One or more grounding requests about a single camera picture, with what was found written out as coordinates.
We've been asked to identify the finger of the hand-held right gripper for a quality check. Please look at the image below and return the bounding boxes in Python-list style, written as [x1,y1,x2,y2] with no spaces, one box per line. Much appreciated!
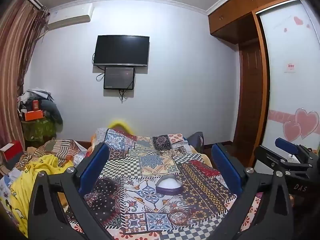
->
[275,137,313,158]
[254,145,311,175]

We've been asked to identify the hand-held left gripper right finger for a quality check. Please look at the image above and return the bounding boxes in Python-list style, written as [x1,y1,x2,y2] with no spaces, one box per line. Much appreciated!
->
[211,142,294,240]

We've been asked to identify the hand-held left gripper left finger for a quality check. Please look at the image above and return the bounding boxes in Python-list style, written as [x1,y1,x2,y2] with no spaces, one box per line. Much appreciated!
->
[27,142,125,240]

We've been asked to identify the purple heart-shaped box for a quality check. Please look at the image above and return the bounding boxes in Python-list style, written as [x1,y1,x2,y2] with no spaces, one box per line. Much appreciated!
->
[155,175,183,196]

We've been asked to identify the striped brown cloth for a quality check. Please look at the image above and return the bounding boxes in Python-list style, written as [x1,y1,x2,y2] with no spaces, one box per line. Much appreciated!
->
[19,138,88,172]

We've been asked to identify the dark blue bag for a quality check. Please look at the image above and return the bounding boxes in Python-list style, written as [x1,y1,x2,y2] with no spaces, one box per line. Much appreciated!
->
[186,131,205,153]

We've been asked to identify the yellow fuzzy object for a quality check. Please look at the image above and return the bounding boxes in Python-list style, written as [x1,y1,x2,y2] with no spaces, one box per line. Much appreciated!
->
[107,119,133,134]

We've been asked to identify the orange floral bed sheet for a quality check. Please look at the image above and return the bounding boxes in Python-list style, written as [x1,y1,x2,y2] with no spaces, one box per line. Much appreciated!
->
[225,192,266,232]

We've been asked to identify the patchwork printed blanket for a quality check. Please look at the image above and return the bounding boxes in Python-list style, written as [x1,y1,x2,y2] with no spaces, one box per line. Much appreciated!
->
[64,127,238,240]

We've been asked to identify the white heart-print sliding door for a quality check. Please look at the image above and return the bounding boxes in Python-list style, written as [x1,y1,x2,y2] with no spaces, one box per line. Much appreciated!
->
[259,0,320,154]

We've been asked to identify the green patterned cloth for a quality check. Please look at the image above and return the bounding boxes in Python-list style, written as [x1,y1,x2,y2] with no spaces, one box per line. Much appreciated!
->
[21,118,58,142]

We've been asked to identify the yellow cloth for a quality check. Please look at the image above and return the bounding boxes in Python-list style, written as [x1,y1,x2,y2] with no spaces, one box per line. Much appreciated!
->
[0,153,75,238]

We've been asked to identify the pile of clothes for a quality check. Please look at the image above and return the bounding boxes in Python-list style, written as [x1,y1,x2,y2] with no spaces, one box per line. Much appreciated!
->
[17,87,63,132]

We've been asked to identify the orange box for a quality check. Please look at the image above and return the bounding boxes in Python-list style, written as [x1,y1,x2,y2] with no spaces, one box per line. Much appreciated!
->
[24,110,44,121]

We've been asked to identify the striped brown curtain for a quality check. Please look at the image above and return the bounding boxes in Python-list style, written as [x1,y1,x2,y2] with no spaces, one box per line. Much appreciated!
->
[0,0,48,153]

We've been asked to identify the wooden wardrobe cabinets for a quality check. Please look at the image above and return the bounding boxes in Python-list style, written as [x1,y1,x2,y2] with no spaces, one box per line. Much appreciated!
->
[207,0,303,45]

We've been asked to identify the white air conditioner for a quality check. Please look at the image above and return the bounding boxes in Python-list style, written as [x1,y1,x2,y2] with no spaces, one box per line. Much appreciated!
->
[47,4,94,31]

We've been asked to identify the small black wall monitor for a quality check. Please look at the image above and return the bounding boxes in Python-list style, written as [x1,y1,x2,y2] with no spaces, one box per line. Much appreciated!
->
[103,66,136,90]

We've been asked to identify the black wall television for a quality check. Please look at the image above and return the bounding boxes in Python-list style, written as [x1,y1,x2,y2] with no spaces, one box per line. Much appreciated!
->
[93,35,150,68]

